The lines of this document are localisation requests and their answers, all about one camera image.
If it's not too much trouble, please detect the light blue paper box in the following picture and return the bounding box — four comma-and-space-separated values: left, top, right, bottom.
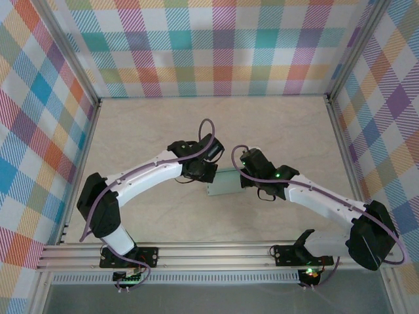
206, 168, 247, 197

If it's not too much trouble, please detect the long aluminium base rail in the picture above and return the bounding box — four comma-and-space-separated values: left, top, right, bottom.
35, 241, 399, 271

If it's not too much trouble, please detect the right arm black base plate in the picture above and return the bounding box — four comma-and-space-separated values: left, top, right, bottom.
273, 244, 335, 267

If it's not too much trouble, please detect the aluminium side rail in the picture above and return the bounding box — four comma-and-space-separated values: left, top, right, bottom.
56, 97, 103, 247
325, 94, 378, 242

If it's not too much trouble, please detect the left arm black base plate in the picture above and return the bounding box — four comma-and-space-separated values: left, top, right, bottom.
99, 246, 160, 269

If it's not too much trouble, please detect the slotted grey cable duct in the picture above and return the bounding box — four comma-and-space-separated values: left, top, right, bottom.
51, 273, 302, 285

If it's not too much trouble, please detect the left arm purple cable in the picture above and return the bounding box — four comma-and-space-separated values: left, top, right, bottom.
80, 118, 217, 292

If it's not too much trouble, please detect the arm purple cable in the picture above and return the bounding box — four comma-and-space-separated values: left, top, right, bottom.
231, 145, 409, 290
80, 118, 217, 292

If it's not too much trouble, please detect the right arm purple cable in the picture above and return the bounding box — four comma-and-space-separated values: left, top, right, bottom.
231, 145, 409, 290

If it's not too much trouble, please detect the aluminium corner post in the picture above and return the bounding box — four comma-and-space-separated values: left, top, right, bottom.
32, 0, 101, 111
326, 0, 395, 103

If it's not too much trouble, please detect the aluminium frame leg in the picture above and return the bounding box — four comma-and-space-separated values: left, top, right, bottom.
381, 270, 403, 314
27, 270, 55, 314

